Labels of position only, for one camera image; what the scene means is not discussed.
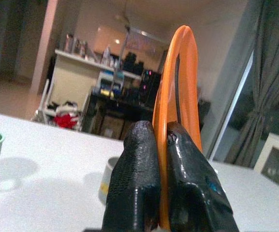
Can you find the grey curtain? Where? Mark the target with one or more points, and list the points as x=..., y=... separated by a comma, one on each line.
x=269, y=72

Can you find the red and white bundle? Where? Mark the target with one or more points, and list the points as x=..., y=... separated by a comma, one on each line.
x=65, y=118

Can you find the orange oval plate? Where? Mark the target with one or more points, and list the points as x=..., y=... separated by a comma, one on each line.
x=185, y=79

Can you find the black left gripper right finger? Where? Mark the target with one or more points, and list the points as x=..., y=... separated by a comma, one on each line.
x=192, y=183

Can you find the white framed cabinet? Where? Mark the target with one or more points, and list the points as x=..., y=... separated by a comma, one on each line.
x=277, y=159

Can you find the black low shelf unit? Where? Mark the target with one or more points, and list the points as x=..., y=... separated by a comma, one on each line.
x=110, y=120

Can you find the white window frame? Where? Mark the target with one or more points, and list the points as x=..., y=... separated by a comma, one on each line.
x=236, y=101

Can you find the white mug with yellow print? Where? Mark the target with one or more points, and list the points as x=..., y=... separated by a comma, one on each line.
x=106, y=178

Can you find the white counter shelf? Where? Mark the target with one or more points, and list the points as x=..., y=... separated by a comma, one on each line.
x=74, y=77

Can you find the black computer with coloured lights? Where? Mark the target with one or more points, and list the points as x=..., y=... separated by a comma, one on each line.
x=150, y=84

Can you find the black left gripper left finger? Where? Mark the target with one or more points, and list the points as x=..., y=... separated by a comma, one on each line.
x=134, y=174

